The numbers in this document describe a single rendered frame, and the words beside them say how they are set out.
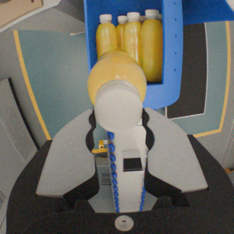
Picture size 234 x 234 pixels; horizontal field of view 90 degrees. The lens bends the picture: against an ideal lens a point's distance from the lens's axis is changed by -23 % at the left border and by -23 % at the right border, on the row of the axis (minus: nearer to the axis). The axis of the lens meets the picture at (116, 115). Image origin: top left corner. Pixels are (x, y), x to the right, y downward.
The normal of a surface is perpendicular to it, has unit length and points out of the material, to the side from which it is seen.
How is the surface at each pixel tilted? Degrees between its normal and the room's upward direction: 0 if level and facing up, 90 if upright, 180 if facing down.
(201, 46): 0
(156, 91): 12
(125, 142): 0
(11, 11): 2
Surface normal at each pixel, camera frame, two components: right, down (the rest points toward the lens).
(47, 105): 0.00, 0.47
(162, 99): 0.39, 0.42
